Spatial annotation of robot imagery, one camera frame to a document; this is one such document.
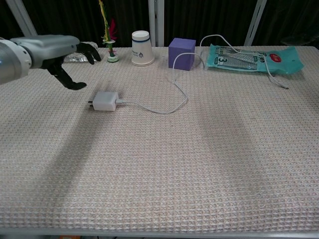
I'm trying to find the teal snack package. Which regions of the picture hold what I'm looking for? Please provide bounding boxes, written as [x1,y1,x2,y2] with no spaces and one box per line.
[206,44,305,75]

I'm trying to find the black pleated curtain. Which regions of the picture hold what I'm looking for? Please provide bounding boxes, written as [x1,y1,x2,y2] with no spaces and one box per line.
[0,0,319,49]

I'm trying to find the white USB cable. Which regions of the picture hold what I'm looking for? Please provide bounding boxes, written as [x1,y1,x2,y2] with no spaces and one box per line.
[116,34,290,115]

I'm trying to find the white paper cup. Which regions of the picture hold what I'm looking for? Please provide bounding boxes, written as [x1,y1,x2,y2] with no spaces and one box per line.
[131,30,155,67]

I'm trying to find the artificial flower in small pot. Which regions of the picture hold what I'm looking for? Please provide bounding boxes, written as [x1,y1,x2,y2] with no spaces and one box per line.
[98,0,119,63]

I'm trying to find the white charger adapter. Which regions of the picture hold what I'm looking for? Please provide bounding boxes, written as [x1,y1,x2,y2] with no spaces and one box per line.
[87,91,120,112]

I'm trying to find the beige waffle-weave table cloth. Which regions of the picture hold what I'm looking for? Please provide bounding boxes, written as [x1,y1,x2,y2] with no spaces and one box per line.
[0,46,319,234]

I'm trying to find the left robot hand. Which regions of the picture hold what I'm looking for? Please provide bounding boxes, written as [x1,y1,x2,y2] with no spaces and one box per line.
[11,34,102,91]

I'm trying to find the slanted aluminium frame post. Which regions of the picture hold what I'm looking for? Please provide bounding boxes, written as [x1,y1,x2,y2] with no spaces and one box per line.
[244,0,267,45]
[4,0,38,38]

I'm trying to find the clear plastic water bottle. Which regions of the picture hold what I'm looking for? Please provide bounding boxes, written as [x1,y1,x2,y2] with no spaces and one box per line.
[63,41,100,64]

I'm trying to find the upright aluminium frame post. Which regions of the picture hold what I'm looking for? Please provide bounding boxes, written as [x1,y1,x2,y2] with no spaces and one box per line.
[148,0,165,47]

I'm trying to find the purple foam cube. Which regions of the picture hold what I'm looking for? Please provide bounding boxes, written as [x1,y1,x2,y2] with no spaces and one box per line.
[168,37,197,72]

